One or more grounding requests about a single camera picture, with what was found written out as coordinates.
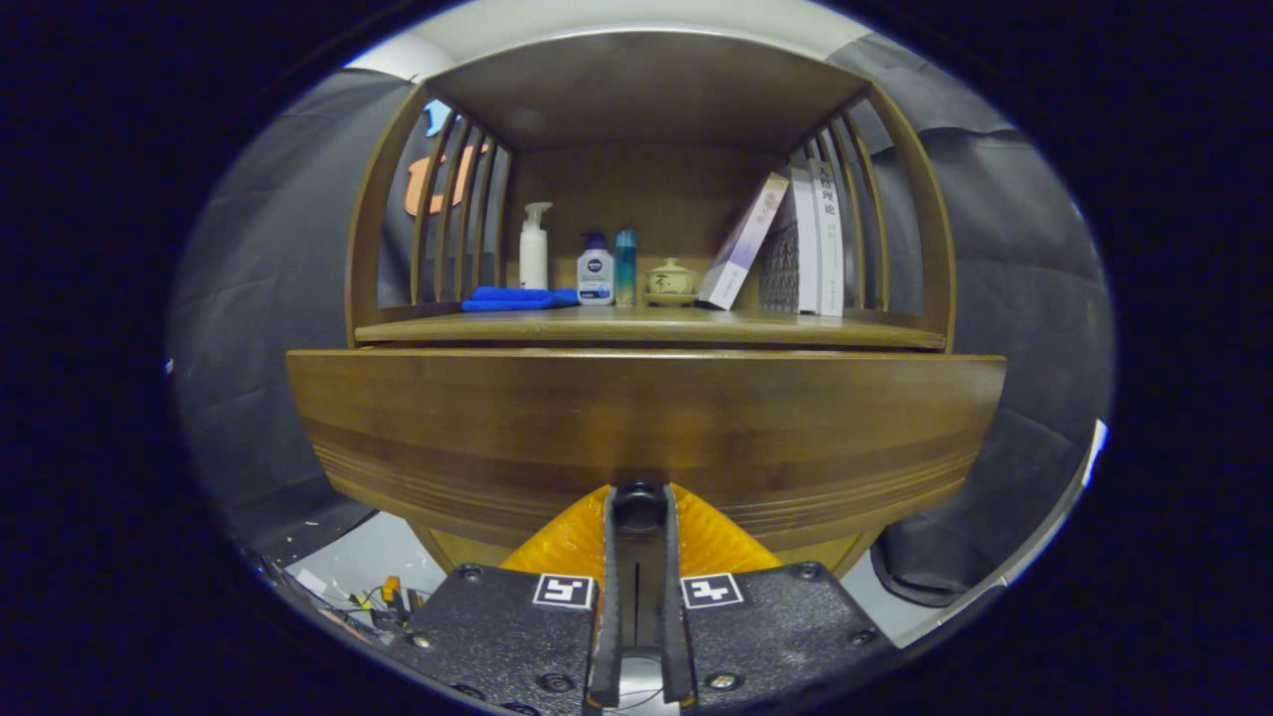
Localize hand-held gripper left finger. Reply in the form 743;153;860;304
393;484;623;712

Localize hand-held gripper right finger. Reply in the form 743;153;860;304
661;484;896;712

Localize brown wooden drawer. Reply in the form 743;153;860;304
286;348;1007;553

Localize brown wooden countertop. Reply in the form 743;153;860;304
355;303;946;351

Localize brown wooden cabinet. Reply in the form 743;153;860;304
286;30;1007;583

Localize blue folded cloth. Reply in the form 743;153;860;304
461;286;580;313

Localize white blue-capped lotion bottle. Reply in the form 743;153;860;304
577;231;616;306

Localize beige lidded teacup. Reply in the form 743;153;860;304
642;258;700;307

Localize slim teal bottle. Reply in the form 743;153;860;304
614;228;638;306

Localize white pump bottle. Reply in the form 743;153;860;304
518;202;554;291

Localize dark patterned book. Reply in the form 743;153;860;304
759;209;802;314

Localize purple and white book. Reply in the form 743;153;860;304
696;171;791;311

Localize white book with black characters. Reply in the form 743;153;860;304
808;157;846;318

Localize black floor cables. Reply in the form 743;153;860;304
254;552;439;647

